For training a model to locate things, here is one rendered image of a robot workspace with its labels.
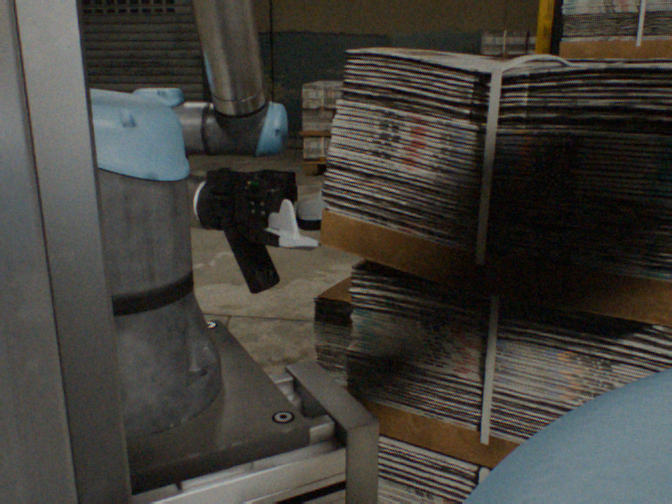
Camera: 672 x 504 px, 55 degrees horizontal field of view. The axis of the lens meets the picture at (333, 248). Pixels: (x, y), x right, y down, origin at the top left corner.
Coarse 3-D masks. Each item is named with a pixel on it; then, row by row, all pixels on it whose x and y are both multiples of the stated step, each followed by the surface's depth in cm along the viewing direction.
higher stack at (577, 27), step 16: (576, 0) 165; (592, 0) 164; (608, 0) 162; (624, 0) 160; (640, 0) 159; (656, 0) 157; (576, 16) 166; (592, 16) 164; (608, 16) 163; (624, 16) 161; (640, 16) 159; (656, 16) 158; (576, 32) 167; (592, 32) 166; (608, 32) 164; (624, 32) 162; (640, 32) 160; (656, 32) 159
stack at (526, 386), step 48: (384, 288) 78; (432, 288) 75; (384, 336) 81; (432, 336) 77; (480, 336) 74; (528, 336) 71; (576, 336) 68; (624, 336) 66; (384, 384) 81; (432, 384) 78; (480, 384) 75; (528, 384) 72; (576, 384) 69; (624, 384) 67; (528, 432) 73; (384, 480) 86; (432, 480) 82; (480, 480) 78
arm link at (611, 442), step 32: (640, 384) 7; (576, 416) 7; (608, 416) 6; (640, 416) 6; (544, 448) 6; (576, 448) 6; (608, 448) 6; (640, 448) 6; (512, 480) 6; (544, 480) 5; (576, 480) 5; (608, 480) 5; (640, 480) 5
